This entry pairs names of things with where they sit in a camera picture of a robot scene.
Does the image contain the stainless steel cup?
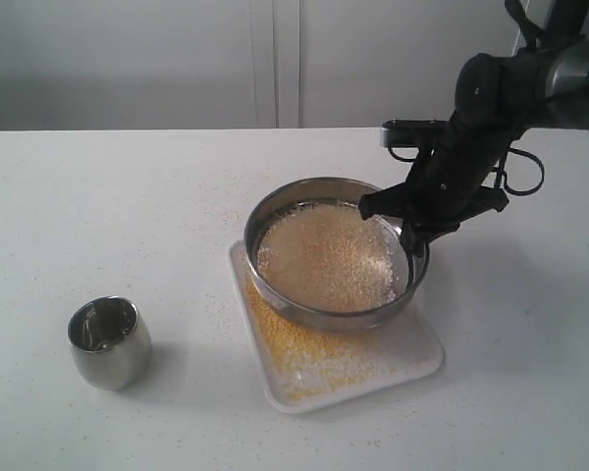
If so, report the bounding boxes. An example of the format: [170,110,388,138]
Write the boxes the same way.
[67,296,152,391]

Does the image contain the yellow millet grains on tray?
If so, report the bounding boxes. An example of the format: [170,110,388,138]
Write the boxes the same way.
[244,282,400,402]

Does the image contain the white plastic tray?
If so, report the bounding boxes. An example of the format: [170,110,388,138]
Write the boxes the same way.
[228,241,445,414]

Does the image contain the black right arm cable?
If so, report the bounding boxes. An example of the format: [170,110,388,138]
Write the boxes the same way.
[387,0,589,196]

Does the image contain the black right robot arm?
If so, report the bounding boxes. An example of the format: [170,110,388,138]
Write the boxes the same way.
[358,37,589,254]

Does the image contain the round steel mesh sieve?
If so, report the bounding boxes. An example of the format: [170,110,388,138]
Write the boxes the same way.
[242,177,430,332]

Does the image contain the yellow and white grain mixture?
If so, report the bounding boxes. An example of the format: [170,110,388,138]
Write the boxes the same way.
[257,204,405,315]

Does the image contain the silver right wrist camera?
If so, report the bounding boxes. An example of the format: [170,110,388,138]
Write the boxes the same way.
[381,119,447,148]

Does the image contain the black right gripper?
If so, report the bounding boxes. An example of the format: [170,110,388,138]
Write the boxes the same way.
[359,113,509,255]

